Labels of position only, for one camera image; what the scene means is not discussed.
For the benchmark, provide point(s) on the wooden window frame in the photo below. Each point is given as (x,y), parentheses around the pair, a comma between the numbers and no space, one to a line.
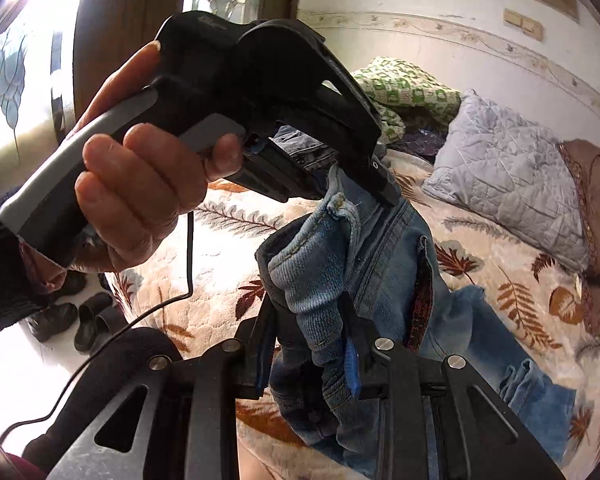
(107,33)

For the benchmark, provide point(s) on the black shoe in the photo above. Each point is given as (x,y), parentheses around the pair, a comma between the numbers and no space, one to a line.
(52,321)

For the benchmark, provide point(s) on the cream leaf pattern blanket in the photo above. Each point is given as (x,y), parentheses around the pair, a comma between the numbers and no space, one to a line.
(204,279)

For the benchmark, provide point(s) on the beige wall switch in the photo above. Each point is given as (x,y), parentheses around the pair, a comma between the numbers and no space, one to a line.
(529,27)

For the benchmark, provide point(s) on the black slipper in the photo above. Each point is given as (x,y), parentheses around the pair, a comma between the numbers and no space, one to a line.
(87,314)
(108,323)

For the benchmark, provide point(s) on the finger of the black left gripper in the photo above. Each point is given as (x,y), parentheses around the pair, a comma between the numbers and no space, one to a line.
(354,129)

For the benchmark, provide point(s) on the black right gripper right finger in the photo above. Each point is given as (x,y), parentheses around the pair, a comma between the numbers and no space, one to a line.
(359,362)

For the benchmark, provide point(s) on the blue denim jeans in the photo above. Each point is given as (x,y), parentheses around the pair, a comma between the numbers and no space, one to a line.
(386,261)

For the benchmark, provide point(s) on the grey quilted pillow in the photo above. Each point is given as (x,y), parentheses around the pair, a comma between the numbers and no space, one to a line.
(509,170)

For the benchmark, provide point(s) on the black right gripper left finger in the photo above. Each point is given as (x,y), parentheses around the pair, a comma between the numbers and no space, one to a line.
(261,348)

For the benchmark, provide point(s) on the brown satin garment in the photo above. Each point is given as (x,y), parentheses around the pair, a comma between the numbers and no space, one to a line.
(582,158)

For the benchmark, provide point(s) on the green patterned cloth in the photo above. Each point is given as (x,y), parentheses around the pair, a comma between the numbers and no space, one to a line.
(394,85)

